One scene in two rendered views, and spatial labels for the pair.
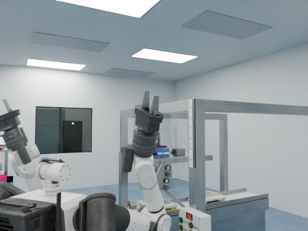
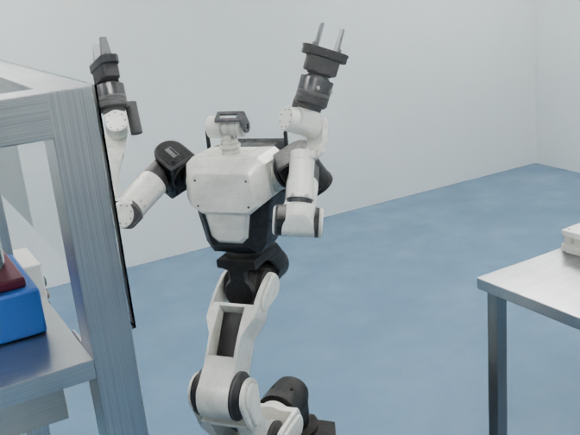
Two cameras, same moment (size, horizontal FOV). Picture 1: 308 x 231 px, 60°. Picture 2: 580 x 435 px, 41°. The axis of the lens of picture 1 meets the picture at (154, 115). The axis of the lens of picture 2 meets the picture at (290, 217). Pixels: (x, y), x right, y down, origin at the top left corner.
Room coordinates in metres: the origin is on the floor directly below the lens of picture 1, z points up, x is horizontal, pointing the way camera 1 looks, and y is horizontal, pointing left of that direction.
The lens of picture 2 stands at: (3.23, 0.54, 1.74)
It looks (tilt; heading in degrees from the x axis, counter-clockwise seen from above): 18 degrees down; 180
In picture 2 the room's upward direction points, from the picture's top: 5 degrees counter-clockwise
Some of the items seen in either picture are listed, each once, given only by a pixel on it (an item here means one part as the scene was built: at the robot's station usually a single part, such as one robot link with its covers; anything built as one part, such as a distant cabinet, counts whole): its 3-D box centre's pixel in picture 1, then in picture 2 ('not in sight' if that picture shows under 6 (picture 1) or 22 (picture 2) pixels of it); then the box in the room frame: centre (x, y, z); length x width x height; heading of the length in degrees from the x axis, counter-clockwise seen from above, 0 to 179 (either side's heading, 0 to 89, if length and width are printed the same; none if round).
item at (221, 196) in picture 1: (206, 195); not in sight; (2.41, -0.47, 0.88); 0.25 x 0.24 x 0.02; 29
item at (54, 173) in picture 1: (54, 174); (226, 130); (0.96, 0.36, 1.31); 0.10 x 0.07 x 0.09; 67
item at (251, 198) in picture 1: (215, 204); not in sight; (2.28, -0.52, 0.83); 1.32 x 0.02 x 0.03; 119
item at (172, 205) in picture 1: (156, 203); not in sight; (2.16, -0.02, 0.88); 0.25 x 0.24 x 0.02; 29
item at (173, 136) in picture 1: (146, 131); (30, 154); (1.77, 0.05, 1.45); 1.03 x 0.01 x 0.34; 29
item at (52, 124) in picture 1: (64, 130); not in sight; (6.61, 2.21, 1.43); 1.38 x 0.01 x 1.16; 118
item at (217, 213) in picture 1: (206, 209); not in sight; (2.40, -0.46, 0.76); 1.30 x 0.29 x 0.10; 119
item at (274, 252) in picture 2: not in sight; (256, 267); (0.88, 0.40, 0.84); 0.28 x 0.13 x 0.18; 157
